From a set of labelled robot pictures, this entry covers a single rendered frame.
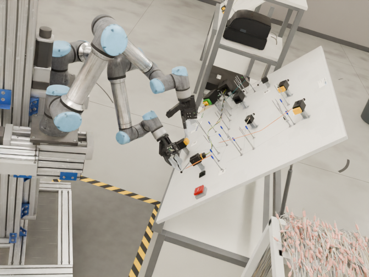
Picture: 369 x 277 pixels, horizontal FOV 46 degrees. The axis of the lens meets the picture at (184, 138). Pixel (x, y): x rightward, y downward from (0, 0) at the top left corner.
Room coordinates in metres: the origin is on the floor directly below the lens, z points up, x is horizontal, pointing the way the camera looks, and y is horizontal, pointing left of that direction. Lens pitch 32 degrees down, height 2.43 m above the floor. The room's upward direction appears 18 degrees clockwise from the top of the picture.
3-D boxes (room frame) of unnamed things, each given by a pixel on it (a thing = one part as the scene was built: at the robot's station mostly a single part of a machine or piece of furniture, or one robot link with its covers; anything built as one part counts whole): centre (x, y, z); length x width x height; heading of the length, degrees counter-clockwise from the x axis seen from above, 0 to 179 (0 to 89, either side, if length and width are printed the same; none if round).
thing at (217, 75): (3.10, -0.18, 1.09); 0.35 x 0.33 x 0.07; 179
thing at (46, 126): (1.75, 0.63, 1.21); 0.15 x 0.15 x 0.10
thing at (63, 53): (2.22, 0.82, 1.33); 0.13 x 0.12 x 0.14; 153
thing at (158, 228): (2.23, -0.02, 0.83); 1.18 x 0.05 x 0.06; 179
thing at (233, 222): (2.23, -0.34, 0.60); 1.17 x 0.58 x 0.40; 179
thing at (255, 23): (3.06, -0.19, 1.56); 0.30 x 0.23 x 0.19; 91
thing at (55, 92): (1.75, 0.63, 1.33); 0.13 x 0.12 x 0.14; 37
